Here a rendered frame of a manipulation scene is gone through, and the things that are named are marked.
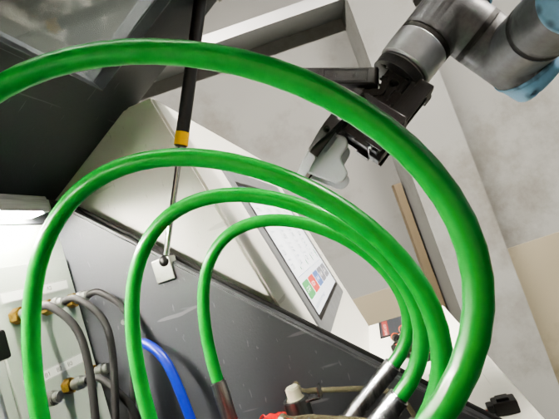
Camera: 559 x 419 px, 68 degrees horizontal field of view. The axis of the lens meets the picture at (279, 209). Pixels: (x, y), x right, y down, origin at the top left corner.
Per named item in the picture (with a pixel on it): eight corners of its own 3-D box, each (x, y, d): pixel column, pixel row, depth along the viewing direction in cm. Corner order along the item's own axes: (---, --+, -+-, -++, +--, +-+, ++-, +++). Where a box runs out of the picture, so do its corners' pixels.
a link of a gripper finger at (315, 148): (314, 153, 52) (358, 97, 52) (305, 146, 52) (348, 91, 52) (320, 164, 56) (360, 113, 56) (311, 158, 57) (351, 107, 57)
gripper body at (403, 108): (377, 154, 51) (437, 76, 51) (321, 117, 53) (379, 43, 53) (377, 171, 58) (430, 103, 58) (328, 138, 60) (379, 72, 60)
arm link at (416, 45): (398, 16, 53) (396, 51, 61) (377, 44, 53) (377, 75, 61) (450, 43, 51) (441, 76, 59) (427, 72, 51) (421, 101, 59)
